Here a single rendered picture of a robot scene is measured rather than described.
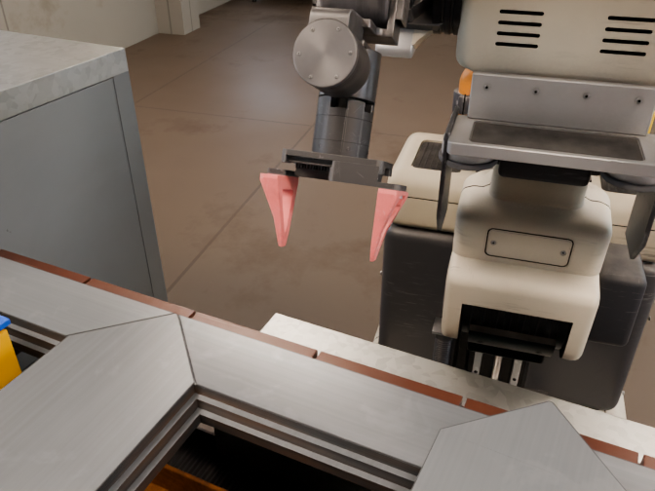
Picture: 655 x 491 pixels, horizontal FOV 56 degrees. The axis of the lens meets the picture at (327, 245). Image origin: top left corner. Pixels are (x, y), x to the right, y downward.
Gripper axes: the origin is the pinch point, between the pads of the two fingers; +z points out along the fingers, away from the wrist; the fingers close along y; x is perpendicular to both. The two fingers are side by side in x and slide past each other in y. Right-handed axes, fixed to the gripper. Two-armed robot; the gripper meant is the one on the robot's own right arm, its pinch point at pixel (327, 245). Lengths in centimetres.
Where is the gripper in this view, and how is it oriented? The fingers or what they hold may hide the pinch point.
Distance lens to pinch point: 63.8
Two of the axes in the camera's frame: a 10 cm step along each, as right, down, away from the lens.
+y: 9.6, 1.5, -2.5
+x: 2.6, -0.7, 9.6
